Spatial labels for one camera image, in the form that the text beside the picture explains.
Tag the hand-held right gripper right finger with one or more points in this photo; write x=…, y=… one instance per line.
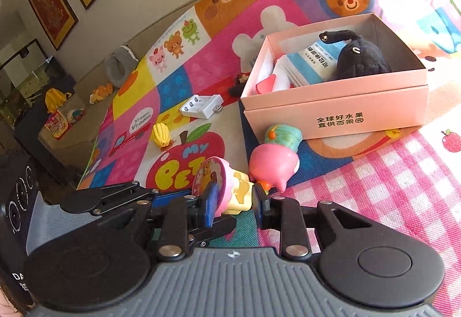
x=262, y=205

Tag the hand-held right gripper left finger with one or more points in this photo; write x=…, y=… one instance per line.
x=211, y=205

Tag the yellow orange plush toy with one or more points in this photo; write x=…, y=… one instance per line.
x=101, y=93

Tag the small colourful toy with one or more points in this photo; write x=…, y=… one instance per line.
x=75, y=115

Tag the pink duck toy teal hat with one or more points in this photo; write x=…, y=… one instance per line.
x=270, y=162

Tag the white tube with red end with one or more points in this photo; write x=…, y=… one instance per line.
x=266, y=84

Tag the beige sofa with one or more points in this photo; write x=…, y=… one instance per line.
x=90, y=126

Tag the yellow bag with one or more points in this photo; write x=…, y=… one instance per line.
x=56, y=101

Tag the white battery charger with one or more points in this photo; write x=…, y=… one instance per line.
x=201, y=107

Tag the pink printed package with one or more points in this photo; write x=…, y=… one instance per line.
x=57, y=125

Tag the black plush toy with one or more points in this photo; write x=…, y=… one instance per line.
x=360, y=61

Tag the pink yellow cupcake toy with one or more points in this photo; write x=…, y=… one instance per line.
x=230, y=191

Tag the grey neck pillow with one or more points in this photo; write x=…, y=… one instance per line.
x=115, y=68

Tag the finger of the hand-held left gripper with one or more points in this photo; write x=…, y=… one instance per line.
x=219, y=227
x=169, y=199

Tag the pink cardboard box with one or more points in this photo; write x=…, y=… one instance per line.
x=342, y=101

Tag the blue white tissue pack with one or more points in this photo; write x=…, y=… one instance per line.
x=309, y=65

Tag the colourful cartoon play mat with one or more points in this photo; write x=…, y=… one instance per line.
x=396, y=176

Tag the yellow corn toy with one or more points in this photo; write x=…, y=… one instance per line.
x=161, y=135

